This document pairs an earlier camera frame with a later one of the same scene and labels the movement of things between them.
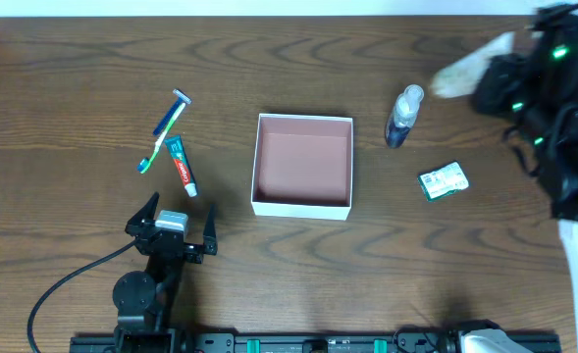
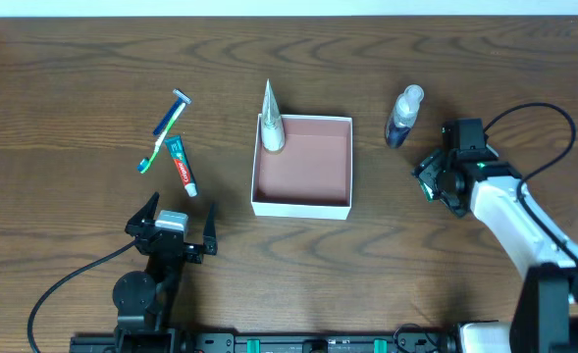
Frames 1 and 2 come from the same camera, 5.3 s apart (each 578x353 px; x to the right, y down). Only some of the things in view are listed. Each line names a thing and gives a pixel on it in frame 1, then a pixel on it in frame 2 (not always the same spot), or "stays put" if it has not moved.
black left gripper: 172,243 stays put
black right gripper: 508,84 to 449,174
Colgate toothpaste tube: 183,164 stays put
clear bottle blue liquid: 403,115 stays put
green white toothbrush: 143,164 stays put
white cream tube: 462,76 to 272,126
